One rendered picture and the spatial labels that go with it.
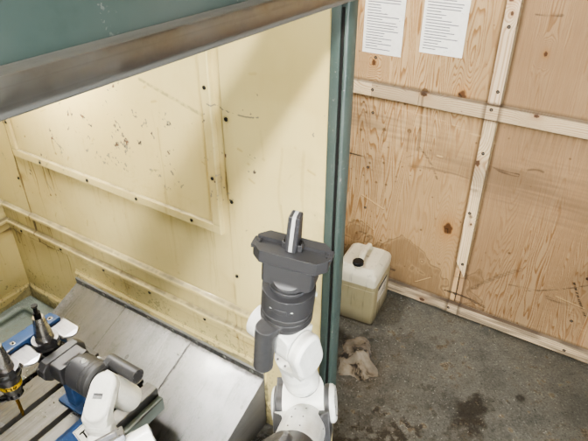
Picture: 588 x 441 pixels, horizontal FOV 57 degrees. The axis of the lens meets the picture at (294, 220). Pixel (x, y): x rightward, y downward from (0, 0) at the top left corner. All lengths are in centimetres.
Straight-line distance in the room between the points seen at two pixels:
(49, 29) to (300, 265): 45
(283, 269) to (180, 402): 108
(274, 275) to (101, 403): 59
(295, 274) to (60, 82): 44
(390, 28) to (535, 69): 70
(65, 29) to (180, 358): 144
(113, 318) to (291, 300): 131
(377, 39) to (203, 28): 222
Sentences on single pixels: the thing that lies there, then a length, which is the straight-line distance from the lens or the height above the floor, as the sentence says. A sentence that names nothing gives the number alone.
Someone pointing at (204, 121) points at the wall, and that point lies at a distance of 136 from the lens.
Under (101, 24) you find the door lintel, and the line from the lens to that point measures 63.
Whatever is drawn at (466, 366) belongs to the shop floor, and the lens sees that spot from 311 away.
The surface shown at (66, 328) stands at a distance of 151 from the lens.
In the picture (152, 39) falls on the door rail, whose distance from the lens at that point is 64.
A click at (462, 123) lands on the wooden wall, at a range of 283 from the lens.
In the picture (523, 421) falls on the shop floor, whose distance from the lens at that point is 295.
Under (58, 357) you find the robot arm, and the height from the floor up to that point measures 121.
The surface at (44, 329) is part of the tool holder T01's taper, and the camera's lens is 145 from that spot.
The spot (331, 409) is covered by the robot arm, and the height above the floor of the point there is 128.
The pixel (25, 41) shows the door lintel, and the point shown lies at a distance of 58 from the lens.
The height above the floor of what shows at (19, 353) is 122.
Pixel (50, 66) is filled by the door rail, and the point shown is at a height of 203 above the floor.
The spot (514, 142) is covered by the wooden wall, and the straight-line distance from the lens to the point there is 279.
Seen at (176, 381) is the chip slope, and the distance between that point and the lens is 188.
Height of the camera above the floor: 218
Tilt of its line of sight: 32 degrees down
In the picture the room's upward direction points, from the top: straight up
